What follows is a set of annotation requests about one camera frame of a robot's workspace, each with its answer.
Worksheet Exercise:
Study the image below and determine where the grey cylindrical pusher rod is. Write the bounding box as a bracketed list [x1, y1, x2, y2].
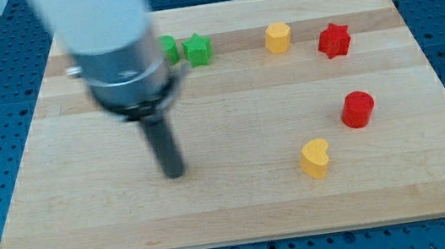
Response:
[140, 114, 186, 179]

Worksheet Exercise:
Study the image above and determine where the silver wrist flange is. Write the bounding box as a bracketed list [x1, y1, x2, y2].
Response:
[71, 27, 190, 121]

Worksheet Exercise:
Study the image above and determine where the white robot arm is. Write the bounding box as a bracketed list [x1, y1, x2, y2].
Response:
[27, 0, 189, 179]

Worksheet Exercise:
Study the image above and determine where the green cylinder block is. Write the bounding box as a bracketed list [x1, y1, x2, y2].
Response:
[158, 35, 181, 65]

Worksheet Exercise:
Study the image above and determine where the green star block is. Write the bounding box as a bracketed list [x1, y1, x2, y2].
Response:
[182, 33, 213, 68]

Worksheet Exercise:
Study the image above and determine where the wooden board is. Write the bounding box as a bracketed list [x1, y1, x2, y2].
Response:
[0, 0, 445, 249]

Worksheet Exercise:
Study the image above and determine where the yellow hexagon block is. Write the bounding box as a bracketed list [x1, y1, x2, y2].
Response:
[265, 22, 291, 54]

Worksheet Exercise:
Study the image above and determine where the yellow heart block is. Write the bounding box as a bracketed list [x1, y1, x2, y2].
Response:
[300, 138, 329, 179]

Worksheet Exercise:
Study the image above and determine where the red star block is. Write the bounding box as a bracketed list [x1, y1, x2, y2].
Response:
[317, 23, 351, 59]

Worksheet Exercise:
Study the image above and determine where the red cylinder block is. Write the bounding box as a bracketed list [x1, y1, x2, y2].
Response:
[341, 90, 375, 128]

